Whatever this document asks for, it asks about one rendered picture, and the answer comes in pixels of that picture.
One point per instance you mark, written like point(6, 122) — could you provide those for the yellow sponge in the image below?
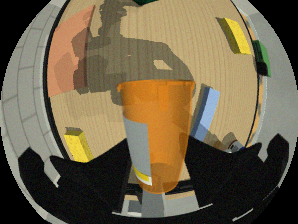
point(236, 37)
point(78, 146)

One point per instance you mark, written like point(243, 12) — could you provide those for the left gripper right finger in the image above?
point(210, 168)

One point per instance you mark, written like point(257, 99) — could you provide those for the small amber pill bottle with grey cap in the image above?
point(219, 145)

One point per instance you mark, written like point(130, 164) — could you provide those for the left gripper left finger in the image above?
point(106, 175)

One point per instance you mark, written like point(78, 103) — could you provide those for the orange pill bottle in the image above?
point(157, 118)

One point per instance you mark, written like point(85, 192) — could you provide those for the blue rectangular bar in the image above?
point(205, 114)

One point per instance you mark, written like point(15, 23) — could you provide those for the amber pill bottle with white label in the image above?
point(235, 146)

